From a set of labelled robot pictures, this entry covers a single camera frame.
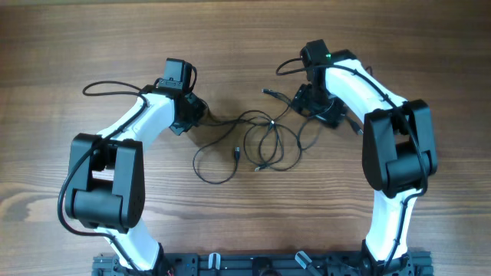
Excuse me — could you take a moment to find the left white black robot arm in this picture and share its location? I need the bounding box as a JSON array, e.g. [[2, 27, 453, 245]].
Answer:
[[57, 58, 206, 275]]

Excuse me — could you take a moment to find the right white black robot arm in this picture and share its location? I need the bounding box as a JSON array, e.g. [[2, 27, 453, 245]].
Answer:
[[292, 40, 437, 275]]

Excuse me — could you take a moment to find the black usb cable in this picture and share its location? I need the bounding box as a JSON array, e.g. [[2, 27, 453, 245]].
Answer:
[[191, 110, 277, 186]]

